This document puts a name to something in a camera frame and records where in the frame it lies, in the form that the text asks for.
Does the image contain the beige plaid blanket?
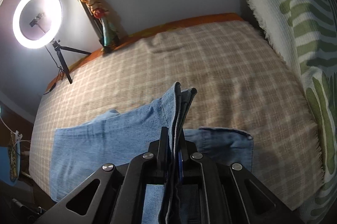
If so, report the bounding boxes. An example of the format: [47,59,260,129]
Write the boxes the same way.
[29,20,324,211]

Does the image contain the black tripod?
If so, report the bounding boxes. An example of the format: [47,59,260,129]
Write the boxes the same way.
[51,39,92,85]

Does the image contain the orange bed sheet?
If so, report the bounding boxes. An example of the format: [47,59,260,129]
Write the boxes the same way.
[46,12,245,91]

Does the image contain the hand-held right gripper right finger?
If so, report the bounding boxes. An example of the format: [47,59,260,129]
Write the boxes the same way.
[178,133,303,224]

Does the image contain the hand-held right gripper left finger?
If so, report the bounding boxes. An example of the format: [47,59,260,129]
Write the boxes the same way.
[33,127,169,224]

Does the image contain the white ring light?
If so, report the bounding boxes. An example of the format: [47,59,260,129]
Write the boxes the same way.
[12,0,63,49]

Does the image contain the blue denim pants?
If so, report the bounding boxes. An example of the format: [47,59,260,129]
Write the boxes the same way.
[50,82,254,224]

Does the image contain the leopard print cushion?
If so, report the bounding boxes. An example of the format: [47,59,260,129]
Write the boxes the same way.
[7,138,19,182]

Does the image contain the green and white throw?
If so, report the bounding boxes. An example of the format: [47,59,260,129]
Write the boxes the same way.
[242,0,337,224]

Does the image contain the colourful carved figure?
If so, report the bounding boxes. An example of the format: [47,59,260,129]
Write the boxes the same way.
[73,0,129,54]

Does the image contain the thin black cable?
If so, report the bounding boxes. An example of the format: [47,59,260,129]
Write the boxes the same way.
[43,45,66,95]

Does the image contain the blue plastic chair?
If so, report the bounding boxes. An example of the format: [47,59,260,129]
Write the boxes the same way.
[0,146,19,184]

